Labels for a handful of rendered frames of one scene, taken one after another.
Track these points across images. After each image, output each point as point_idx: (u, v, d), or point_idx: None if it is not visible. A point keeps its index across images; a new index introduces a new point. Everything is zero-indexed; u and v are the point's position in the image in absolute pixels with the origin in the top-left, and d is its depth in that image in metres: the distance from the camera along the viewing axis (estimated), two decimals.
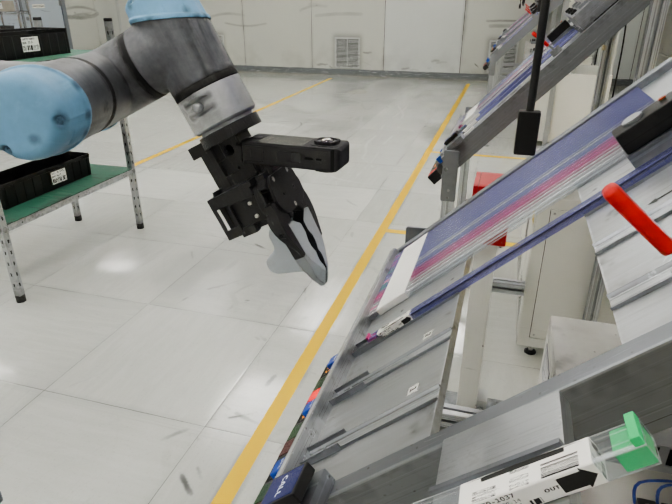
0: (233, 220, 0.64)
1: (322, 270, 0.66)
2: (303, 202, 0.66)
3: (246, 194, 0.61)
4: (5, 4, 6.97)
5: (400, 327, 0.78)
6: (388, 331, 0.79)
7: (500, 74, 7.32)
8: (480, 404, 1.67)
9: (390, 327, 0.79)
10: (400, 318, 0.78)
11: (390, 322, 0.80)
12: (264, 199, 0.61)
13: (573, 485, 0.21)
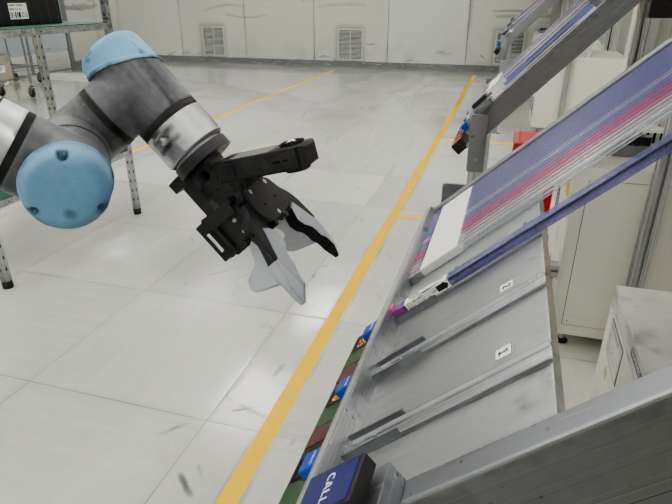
0: (225, 241, 0.66)
1: (331, 248, 0.71)
2: (287, 201, 0.68)
3: (228, 212, 0.63)
4: None
5: None
6: (418, 300, 0.63)
7: (507, 64, 7.14)
8: None
9: (421, 295, 0.63)
10: (434, 284, 0.62)
11: (420, 290, 0.64)
12: (246, 212, 0.62)
13: None
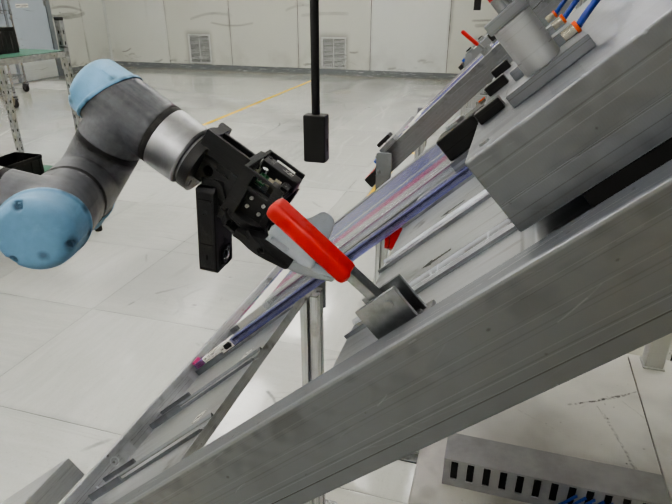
0: (285, 176, 0.66)
1: (321, 273, 0.65)
2: None
3: None
4: None
5: (223, 353, 0.75)
6: (212, 356, 0.76)
7: None
8: None
9: (213, 352, 0.76)
10: (222, 343, 0.75)
11: (215, 347, 0.77)
12: None
13: None
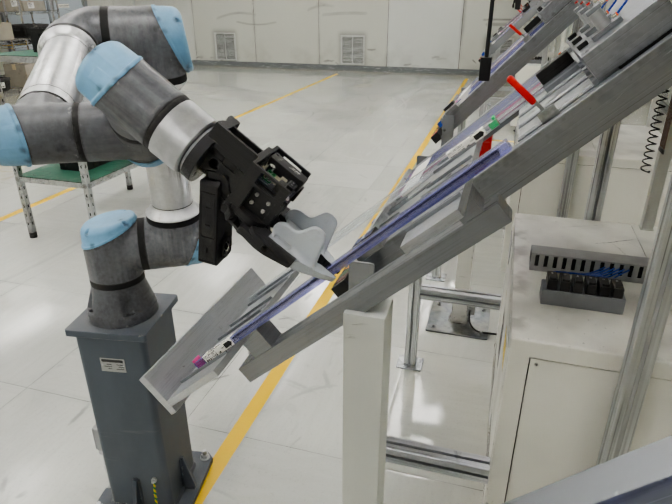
0: (291, 173, 0.65)
1: (322, 272, 0.66)
2: None
3: None
4: (37, 4, 7.52)
5: (223, 351, 0.75)
6: (212, 354, 0.76)
7: None
8: (470, 305, 2.21)
9: (213, 350, 0.76)
10: (222, 341, 0.75)
11: (215, 345, 0.77)
12: None
13: (477, 137, 0.76)
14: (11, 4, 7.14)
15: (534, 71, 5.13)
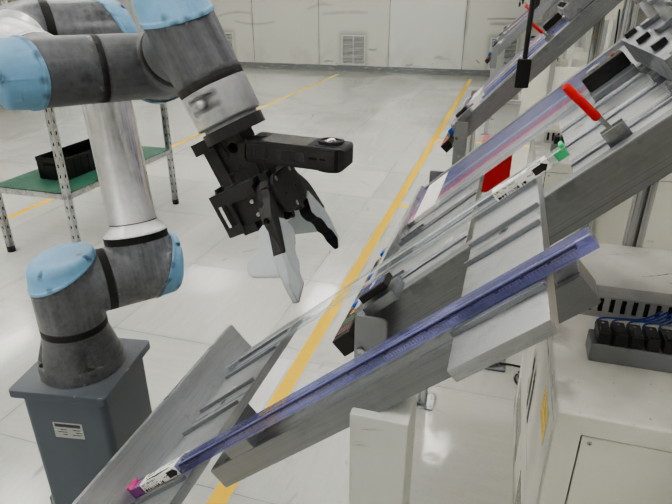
0: (234, 218, 0.64)
1: (333, 241, 0.72)
2: (304, 190, 0.67)
3: (248, 192, 0.61)
4: None
5: (166, 481, 0.55)
6: (152, 483, 0.56)
7: (501, 69, 7.64)
8: None
9: (153, 479, 0.55)
10: (165, 468, 0.55)
11: (158, 469, 0.56)
12: (266, 198, 0.61)
13: (538, 171, 0.54)
14: (1, 3, 6.93)
15: (543, 72, 4.92)
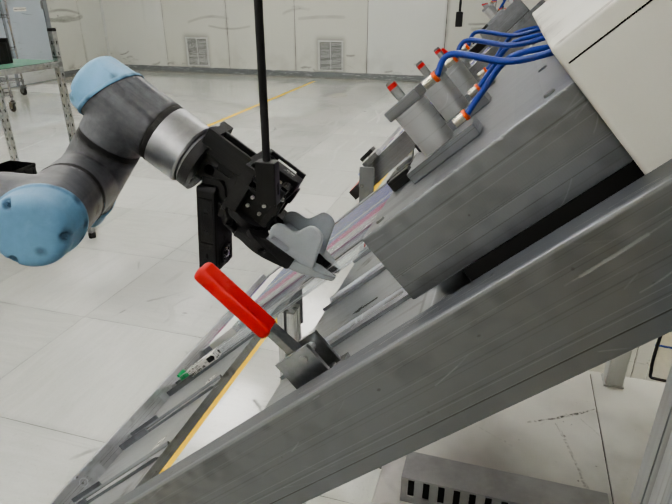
0: (286, 175, 0.65)
1: (322, 272, 0.66)
2: None
3: None
4: None
5: None
6: None
7: None
8: None
9: None
10: None
11: None
12: None
13: (199, 365, 0.79)
14: None
15: None
